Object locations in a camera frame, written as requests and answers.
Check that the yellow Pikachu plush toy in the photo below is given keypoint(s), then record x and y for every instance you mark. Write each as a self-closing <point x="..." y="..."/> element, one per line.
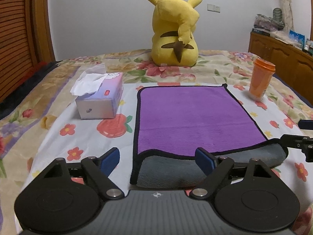
<point x="173" y="24"/>

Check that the tissue box with tissue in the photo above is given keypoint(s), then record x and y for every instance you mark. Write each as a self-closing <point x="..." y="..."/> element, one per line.
<point x="98" y="94"/>

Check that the floral bed sheet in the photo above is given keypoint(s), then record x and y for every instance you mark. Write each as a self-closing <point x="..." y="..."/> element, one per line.
<point x="45" y="124"/>

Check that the purple and grey towel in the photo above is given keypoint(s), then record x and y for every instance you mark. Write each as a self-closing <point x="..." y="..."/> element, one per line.
<point x="173" y="121"/>

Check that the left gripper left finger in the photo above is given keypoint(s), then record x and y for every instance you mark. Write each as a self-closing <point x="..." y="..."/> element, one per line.
<point x="96" y="173"/>

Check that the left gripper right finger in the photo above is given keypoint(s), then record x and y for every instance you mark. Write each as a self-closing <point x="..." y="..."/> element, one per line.
<point x="216" y="171"/>

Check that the wooden slatted headboard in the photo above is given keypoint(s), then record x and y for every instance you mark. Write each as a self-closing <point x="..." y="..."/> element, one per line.
<point x="25" y="41"/>

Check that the beige tied curtain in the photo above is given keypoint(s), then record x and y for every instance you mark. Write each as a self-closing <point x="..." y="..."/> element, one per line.
<point x="286" y="8"/>

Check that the stack of books and papers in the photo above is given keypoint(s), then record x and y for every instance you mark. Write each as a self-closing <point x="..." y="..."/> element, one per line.
<point x="265" y="25"/>

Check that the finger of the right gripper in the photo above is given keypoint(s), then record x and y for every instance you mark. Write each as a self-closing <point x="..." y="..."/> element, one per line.
<point x="305" y="124"/>
<point x="304" y="143"/>

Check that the wooden sideboard cabinet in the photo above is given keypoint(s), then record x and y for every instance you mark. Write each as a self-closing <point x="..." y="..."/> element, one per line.
<point x="293" y="66"/>

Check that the blue picture card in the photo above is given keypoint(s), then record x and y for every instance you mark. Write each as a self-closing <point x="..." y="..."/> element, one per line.
<point x="297" y="39"/>

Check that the small bottles on cabinet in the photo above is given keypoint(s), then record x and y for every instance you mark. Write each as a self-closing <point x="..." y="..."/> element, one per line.
<point x="308" y="47"/>

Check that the white wall switch plate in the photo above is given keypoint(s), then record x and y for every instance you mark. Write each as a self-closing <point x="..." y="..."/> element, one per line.
<point x="213" y="8"/>

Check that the orange plastic cup with lid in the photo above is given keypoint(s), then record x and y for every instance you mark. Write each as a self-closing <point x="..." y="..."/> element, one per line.
<point x="261" y="76"/>

